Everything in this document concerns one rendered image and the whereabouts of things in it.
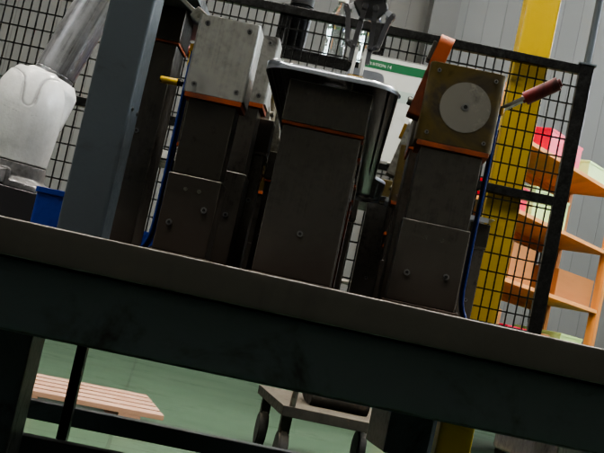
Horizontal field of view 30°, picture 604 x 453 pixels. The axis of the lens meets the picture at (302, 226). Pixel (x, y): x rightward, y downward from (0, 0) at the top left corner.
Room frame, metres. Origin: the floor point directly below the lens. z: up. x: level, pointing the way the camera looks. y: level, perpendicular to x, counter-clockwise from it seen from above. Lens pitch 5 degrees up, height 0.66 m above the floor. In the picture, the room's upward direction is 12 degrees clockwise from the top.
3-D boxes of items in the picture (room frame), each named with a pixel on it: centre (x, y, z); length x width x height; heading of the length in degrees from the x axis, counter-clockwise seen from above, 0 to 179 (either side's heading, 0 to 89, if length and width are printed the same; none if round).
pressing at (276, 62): (2.20, -0.04, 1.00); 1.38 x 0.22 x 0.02; 177
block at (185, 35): (2.00, 0.32, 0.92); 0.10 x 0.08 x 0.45; 177
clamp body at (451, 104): (1.62, -0.20, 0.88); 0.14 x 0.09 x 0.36; 87
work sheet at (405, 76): (3.23, -0.17, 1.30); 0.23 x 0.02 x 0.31; 87
